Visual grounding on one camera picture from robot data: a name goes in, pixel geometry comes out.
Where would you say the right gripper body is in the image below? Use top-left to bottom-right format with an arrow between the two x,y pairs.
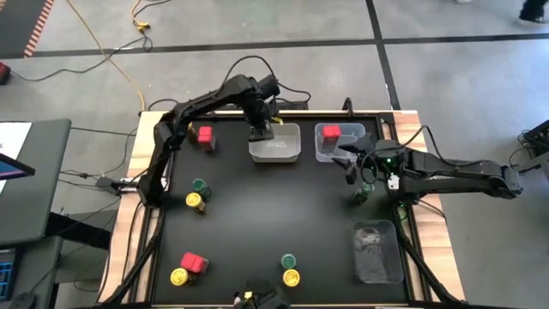
355,148 -> 398,181

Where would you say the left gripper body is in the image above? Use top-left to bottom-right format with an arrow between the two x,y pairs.
246,96 -> 278,142

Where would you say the red-lid spice tin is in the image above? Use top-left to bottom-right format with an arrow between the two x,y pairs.
197,125 -> 217,153
179,251 -> 210,276
322,124 -> 343,145

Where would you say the clear plastic bin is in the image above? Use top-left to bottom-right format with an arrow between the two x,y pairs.
351,219 -> 405,285
314,122 -> 367,164

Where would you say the black power strip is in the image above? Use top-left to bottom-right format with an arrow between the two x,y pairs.
274,100 -> 310,112

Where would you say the clear bin top middle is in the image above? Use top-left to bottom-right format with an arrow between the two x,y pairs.
247,122 -> 302,164

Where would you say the black device yellow tag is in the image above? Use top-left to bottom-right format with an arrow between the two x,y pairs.
232,279 -> 292,309

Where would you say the black desk base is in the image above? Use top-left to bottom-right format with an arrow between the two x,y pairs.
45,210 -> 113,251

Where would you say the person's foot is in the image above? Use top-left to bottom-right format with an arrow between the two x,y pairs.
517,0 -> 549,23

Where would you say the gray side desk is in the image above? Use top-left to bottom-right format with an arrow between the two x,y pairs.
0,118 -> 73,248

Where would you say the white paper sheet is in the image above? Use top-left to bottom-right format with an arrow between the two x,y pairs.
0,121 -> 33,194

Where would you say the tablet with lit screen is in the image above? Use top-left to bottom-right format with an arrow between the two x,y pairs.
0,152 -> 36,181

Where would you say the black mat orange striped edge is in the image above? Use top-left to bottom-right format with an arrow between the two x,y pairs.
0,0 -> 56,59

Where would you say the gray cabinet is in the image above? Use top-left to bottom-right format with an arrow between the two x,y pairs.
0,234 -> 64,309

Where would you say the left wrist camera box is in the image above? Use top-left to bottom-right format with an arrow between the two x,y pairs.
258,75 -> 282,99

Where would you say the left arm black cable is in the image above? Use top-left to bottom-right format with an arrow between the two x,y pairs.
220,54 -> 313,108

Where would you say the black cable loop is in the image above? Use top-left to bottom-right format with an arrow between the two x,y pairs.
148,98 -> 180,112

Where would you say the yellow plug cable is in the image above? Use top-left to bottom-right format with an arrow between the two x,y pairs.
130,0 -> 152,32

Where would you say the black equipment with cables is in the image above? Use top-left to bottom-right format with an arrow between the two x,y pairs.
508,119 -> 549,181

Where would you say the black silver side bracket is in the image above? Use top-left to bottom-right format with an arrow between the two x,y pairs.
96,176 -> 138,195

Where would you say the long yellow floor cable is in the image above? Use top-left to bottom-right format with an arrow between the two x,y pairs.
63,0 -> 149,113

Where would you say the black floor cable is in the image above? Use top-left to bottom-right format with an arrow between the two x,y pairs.
8,36 -> 154,83

